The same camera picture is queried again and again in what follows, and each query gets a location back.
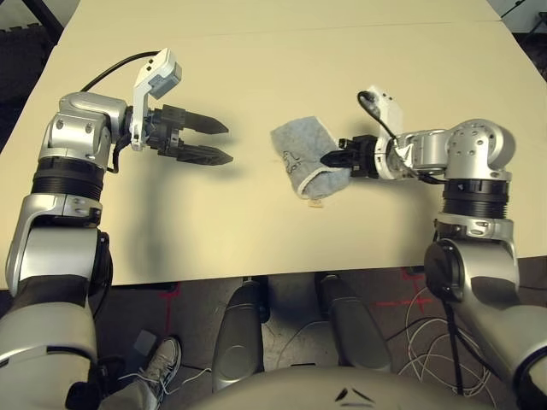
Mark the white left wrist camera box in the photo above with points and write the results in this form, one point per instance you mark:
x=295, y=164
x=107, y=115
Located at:
x=141, y=98

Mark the black foam floor mat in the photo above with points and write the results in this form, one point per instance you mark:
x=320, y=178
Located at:
x=21, y=64

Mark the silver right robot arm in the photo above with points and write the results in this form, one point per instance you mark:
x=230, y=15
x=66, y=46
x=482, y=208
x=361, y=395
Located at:
x=474, y=222

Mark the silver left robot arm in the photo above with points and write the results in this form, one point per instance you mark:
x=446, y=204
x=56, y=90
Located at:
x=60, y=239

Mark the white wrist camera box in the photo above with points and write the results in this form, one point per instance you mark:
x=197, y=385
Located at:
x=391, y=109
x=141, y=98

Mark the grey robot right leg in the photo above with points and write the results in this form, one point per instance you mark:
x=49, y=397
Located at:
x=354, y=333

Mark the grey robot left leg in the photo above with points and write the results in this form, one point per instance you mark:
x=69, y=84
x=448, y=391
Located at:
x=239, y=337

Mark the grey terry rag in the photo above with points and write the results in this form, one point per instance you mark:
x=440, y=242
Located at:
x=299, y=149

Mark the grey bystander trouser leg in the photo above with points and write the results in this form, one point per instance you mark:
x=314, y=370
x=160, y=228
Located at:
x=128, y=395

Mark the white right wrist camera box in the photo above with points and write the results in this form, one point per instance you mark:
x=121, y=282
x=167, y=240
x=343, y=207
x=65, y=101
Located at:
x=391, y=109

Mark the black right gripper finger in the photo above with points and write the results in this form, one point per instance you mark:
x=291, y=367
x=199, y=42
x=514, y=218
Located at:
x=344, y=163
x=339, y=155

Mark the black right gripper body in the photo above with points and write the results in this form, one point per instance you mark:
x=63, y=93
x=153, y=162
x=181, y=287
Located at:
x=365, y=156

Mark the grey bystander sneaker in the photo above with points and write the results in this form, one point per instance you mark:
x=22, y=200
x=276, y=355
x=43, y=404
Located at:
x=164, y=359

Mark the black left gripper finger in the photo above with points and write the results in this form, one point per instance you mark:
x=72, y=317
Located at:
x=205, y=154
x=205, y=124

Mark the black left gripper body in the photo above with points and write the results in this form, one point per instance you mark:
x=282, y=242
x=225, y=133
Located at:
x=168, y=128

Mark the grey robot leg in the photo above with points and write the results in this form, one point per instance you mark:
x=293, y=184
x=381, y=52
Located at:
x=239, y=337
x=354, y=333

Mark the small grey floor pedal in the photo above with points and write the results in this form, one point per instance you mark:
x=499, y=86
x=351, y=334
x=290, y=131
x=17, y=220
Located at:
x=145, y=341

